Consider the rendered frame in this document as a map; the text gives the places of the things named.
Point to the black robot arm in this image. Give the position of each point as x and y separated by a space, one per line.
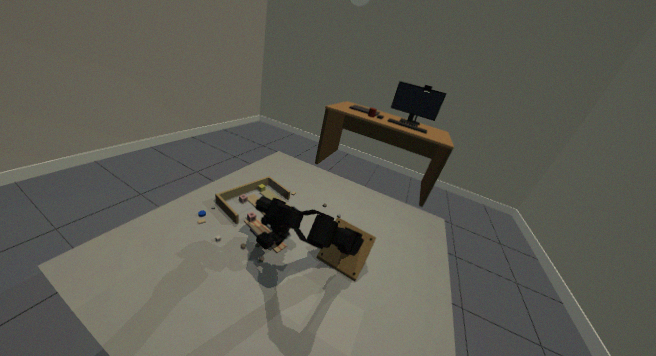
324 230

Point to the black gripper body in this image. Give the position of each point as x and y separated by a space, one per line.
266 239

